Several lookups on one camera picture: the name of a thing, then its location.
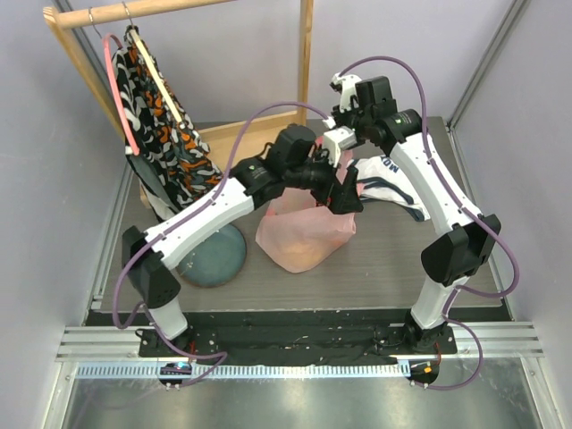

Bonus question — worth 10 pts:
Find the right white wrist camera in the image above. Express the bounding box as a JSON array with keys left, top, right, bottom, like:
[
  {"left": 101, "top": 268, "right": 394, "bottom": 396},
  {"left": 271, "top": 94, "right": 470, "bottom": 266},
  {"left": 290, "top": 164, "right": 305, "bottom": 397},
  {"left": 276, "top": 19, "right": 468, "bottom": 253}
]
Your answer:
[{"left": 330, "top": 73, "right": 362, "bottom": 113}]

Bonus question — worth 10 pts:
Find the slotted cable duct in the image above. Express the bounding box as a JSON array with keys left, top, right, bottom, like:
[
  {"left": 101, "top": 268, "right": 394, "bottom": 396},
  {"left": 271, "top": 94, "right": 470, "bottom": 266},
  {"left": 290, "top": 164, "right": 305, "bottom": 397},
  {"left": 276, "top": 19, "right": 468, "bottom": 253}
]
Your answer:
[{"left": 75, "top": 361, "right": 410, "bottom": 381}]

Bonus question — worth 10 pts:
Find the blue ceramic plate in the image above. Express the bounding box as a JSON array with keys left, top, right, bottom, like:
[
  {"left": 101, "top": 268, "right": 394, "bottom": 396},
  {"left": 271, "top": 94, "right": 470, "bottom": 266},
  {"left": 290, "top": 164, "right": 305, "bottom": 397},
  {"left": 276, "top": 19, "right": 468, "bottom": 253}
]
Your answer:
[{"left": 176, "top": 224, "right": 247, "bottom": 289}]

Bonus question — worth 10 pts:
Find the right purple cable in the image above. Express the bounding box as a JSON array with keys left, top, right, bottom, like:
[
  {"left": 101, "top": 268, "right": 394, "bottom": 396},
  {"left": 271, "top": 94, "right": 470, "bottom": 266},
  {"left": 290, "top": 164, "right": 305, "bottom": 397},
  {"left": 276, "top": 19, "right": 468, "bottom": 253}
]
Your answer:
[{"left": 334, "top": 55, "right": 522, "bottom": 391}]

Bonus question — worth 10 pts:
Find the patterned black orange garment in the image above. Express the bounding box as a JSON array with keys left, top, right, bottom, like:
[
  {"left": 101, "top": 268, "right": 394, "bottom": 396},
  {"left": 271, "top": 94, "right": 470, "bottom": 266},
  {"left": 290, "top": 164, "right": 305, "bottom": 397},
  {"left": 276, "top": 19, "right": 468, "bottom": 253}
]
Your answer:
[{"left": 110, "top": 25, "right": 223, "bottom": 222}]

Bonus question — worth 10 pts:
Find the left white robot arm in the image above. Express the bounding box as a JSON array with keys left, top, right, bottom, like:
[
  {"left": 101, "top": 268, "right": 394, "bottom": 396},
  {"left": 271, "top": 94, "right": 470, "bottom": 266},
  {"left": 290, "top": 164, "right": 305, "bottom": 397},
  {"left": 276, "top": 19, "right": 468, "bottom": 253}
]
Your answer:
[{"left": 122, "top": 124, "right": 363, "bottom": 357}]

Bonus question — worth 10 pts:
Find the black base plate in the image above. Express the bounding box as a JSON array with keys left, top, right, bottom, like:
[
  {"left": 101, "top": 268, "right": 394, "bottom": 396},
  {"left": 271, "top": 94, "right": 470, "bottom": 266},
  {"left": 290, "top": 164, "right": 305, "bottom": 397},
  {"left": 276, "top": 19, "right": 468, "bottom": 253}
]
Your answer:
[{"left": 84, "top": 307, "right": 510, "bottom": 364}]

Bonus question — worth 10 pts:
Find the white navy shirt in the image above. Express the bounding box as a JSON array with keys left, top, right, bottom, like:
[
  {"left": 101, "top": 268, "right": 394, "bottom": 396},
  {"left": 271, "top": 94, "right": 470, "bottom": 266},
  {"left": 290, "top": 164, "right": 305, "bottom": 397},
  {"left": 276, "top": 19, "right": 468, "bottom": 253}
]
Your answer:
[{"left": 348, "top": 156, "right": 431, "bottom": 222}]

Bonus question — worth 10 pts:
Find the pink clothes hanger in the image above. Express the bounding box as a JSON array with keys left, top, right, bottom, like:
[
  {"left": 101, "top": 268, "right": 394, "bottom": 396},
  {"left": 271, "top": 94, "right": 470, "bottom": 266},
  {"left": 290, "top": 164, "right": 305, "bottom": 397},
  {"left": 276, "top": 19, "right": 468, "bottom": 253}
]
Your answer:
[{"left": 102, "top": 33, "right": 140, "bottom": 156}]

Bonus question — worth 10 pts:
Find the pink plastic bag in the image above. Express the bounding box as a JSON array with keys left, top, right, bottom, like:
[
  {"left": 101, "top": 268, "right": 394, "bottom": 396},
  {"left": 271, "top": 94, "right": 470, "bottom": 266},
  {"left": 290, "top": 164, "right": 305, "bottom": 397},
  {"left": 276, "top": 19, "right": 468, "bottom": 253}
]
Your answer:
[{"left": 256, "top": 151, "right": 356, "bottom": 273}]

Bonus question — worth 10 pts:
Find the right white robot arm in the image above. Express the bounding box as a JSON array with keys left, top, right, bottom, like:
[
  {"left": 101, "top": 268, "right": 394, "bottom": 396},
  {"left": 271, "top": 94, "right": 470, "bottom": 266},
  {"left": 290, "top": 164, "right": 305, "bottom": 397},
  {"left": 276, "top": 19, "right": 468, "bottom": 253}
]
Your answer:
[{"left": 331, "top": 73, "right": 501, "bottom": 353}]

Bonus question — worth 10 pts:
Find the wooden clothes hanger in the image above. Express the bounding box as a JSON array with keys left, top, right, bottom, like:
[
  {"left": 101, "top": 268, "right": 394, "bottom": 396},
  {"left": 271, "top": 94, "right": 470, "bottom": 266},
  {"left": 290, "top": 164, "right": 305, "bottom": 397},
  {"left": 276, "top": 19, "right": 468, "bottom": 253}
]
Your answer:
[{"left": 129, "top": 27, "right": 187, "bottom": 129}]

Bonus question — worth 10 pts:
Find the purple cable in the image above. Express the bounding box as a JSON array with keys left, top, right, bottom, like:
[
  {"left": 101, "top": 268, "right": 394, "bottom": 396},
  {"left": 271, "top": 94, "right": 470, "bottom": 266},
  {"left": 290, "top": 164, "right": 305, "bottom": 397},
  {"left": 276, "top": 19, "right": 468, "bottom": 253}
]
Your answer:
[
  {"left": 111, "top": 101, "right": 336, "bottom": 388},
  {"left": 334, "top": 55, "right": 522, "bottom": 391}
]

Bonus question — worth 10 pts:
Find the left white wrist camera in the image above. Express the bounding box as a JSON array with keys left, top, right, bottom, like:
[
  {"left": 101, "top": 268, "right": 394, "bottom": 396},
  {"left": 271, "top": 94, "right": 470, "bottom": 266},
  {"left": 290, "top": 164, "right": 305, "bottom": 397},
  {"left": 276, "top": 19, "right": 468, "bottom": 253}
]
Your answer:
[{"left": 321, "top": 116, "right": 358, "bottom": 166}]

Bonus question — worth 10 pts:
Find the wooden clothes rack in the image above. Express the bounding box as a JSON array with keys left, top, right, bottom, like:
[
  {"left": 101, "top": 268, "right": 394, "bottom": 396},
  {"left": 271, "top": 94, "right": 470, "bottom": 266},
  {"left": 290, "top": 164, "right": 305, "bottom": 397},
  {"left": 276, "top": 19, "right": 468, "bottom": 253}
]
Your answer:
[{"left": 43, "top": 1, "right": 314, "bottom": 215}]

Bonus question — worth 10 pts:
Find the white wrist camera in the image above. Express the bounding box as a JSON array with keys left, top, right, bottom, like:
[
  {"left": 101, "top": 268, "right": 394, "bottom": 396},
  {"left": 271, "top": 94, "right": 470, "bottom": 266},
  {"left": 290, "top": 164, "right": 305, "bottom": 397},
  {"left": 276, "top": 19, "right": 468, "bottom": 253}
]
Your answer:
[
  {"left": 330, "top": 73, "right": 362, "bottom": 113},
  {"left": 321, "top": 116, "right": 358, "bottom": 166}
]

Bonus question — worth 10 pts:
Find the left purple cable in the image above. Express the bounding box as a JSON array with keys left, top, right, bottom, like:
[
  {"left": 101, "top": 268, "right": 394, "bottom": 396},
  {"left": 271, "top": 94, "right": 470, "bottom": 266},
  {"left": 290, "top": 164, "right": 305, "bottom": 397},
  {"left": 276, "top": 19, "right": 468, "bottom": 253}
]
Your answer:
[{"left": 111, "top": 101, "right": 336, "bottom": 388}]

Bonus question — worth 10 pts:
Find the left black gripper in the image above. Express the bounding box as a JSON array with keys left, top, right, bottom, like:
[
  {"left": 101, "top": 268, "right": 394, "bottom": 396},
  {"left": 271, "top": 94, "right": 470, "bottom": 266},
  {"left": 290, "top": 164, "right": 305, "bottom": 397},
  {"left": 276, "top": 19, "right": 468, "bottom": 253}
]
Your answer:
[{"left": 286, "top": 146, "right": 364, "bottom": 215}]

